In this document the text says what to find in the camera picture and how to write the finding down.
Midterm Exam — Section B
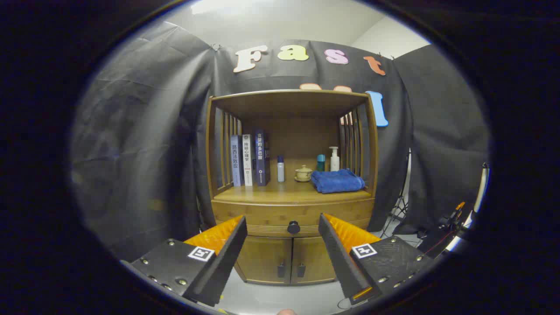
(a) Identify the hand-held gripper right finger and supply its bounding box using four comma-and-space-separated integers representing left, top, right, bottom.
318, 213, 434, 306

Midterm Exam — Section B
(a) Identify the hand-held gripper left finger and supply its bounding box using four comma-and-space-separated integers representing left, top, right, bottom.
120, 214, 248, 308

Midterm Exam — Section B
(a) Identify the wooden drawer with black knob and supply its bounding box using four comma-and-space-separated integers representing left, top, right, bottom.
211, 199, 376, 238

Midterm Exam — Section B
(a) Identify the wooden cabinet door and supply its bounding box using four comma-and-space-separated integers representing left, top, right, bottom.
291, 236, 337, 284
235, 236, 293, 285

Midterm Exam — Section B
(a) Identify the wooden countertop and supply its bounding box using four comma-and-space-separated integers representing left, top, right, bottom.
213, 157, 375, 204

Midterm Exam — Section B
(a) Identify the wooden cabinet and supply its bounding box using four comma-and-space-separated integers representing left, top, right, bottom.
206, 89, 379, 286

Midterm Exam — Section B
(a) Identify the blue folded towel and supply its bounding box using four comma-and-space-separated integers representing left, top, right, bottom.
311, 169, 366, 194

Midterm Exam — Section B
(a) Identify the black tripod stand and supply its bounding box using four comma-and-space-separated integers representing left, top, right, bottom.
380, 149, 412, 239

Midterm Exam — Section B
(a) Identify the light blue book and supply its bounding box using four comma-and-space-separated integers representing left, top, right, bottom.
230, 135, 244, 187

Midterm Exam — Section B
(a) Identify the white book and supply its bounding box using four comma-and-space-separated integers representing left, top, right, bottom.
242, 134, 254, 187

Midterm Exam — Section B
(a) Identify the dark blue book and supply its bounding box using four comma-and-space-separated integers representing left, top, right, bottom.
254, 129, 271, 186

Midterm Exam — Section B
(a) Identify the black and orange device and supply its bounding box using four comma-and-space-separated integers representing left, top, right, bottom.
418, 201, 466, 259

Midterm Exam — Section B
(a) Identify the white frame bar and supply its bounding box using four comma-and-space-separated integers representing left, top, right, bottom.
472, 163, 490, 215

